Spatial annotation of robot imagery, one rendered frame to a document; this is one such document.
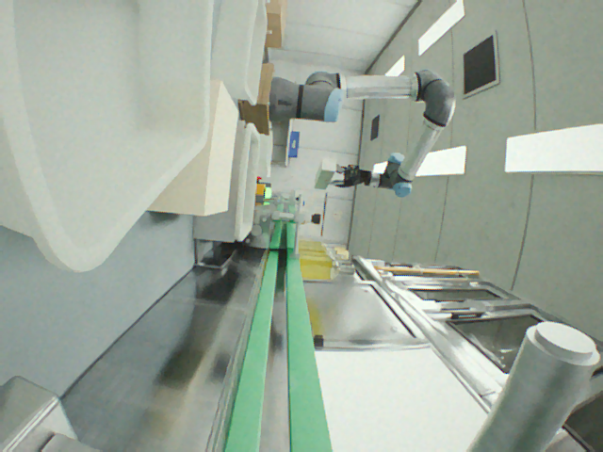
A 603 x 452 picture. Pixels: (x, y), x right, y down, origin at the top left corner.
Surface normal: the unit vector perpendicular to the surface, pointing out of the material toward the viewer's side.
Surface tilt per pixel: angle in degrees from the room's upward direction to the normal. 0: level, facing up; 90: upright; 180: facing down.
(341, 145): 90
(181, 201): 90
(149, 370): 90
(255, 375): 90
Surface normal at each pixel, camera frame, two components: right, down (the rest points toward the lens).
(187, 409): 0.11, -0.98
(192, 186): 0.07, 0.11
